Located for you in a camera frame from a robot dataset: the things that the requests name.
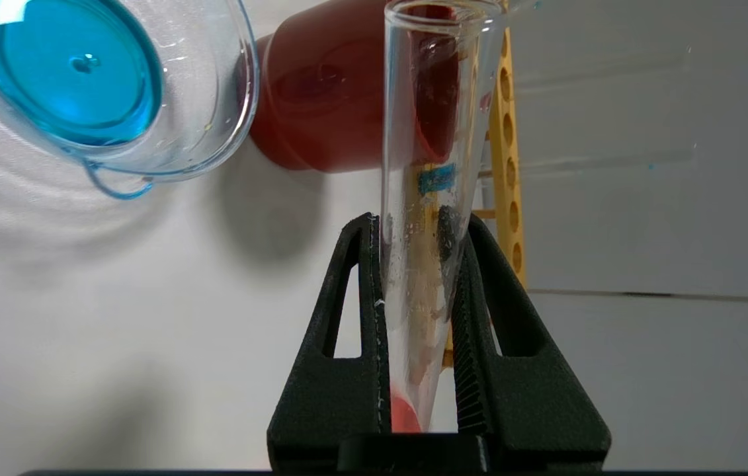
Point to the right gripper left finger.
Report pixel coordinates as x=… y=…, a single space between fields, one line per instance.
x=327 y=403

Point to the clear glass dish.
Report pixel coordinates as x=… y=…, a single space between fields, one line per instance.
x=69 y=73

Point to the red plastic cup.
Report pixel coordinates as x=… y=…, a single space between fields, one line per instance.
x=321 y=99

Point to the wooden test tube rack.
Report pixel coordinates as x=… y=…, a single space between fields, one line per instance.
x=509 y=198

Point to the test tube red liquid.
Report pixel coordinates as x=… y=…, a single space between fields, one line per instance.
x=407 y=297

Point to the test tube blue liquid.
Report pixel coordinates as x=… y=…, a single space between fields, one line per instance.
x=438 y=180

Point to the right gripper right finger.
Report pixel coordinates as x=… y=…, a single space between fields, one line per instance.
x=532 y=403

